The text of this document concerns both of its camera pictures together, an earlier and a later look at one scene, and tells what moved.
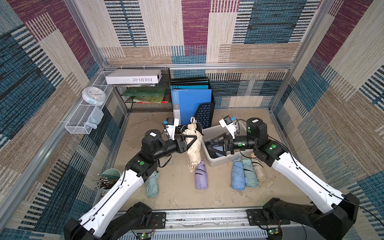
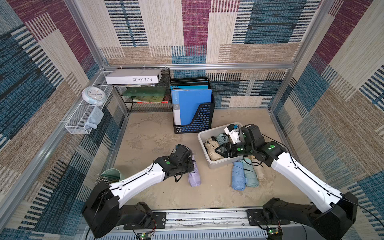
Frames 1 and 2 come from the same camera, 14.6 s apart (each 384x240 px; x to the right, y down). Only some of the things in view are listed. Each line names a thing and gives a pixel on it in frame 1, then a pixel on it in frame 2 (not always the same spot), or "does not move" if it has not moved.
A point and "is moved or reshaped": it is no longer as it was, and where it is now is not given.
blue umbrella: (239, 181) does not move
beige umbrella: (260, 168) does not move
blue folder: (185, 103) does not move
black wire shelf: (149, 97) does not move
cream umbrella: (194, 150) is moved or reshaped
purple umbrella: (201, 176) to (194, 178)
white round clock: (94, 95) does not move
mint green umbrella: (152, 185) is moved or reshaped
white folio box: (130, 76) does not move
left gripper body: (180, 148) to (187, 167)
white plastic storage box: (215, 131) does not move
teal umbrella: (252, 181) does not move
